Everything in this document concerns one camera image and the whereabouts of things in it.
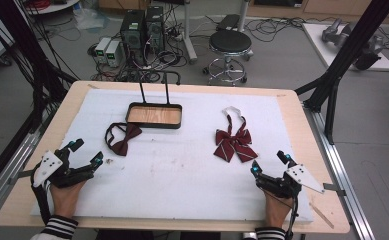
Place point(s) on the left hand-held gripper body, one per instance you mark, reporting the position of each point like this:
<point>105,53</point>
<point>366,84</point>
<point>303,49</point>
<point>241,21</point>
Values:
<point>47,166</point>

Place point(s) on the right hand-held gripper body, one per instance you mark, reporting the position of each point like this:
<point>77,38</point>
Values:
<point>302,176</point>

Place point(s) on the striped dark red bow tie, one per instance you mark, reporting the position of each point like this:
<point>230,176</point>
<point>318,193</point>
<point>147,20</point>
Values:
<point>233,141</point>

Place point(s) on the plain dark red bow tie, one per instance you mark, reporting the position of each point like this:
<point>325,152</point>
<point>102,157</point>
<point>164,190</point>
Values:
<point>125,141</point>

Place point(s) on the black tray with wooden bottom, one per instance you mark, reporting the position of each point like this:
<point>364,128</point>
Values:
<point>155,116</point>

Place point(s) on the person's left hand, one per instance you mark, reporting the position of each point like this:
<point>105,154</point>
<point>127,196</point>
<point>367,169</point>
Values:
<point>64,200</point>

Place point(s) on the person's right hand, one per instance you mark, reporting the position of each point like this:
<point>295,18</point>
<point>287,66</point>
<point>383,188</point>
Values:
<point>277,210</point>

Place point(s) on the light wooden table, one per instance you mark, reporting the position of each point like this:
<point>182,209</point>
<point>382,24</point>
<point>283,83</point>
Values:
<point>315,133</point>

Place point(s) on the thin wooden stick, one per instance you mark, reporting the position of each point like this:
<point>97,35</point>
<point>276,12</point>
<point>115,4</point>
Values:
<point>322,216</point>

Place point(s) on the white foam mat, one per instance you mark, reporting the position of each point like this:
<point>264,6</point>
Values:
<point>182,180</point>

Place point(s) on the white power supply unit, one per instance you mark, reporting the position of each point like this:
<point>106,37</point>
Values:
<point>102,48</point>
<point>113,53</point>

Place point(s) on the white board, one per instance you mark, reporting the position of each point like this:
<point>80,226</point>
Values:
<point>318,46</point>

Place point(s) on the black computer tower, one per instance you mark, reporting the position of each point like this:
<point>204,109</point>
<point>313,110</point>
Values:
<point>154,30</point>
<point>132,36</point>

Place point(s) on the clear plastic bag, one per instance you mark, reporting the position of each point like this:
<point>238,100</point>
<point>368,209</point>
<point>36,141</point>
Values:
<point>88,18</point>

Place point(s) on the black round stool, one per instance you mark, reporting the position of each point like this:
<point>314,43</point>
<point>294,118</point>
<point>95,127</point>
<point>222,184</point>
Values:
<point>230,43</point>

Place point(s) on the black flat box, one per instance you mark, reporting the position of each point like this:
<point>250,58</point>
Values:
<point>228,22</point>

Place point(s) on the grey metal table leg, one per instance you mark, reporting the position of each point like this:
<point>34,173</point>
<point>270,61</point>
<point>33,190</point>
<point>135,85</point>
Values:
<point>189,36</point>

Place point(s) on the aluminium rail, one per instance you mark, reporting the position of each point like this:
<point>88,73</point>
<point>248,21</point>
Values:
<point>8,166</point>
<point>342,173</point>

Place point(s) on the black metal frame post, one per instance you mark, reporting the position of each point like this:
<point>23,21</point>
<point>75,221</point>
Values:
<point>25,50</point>
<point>345,56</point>

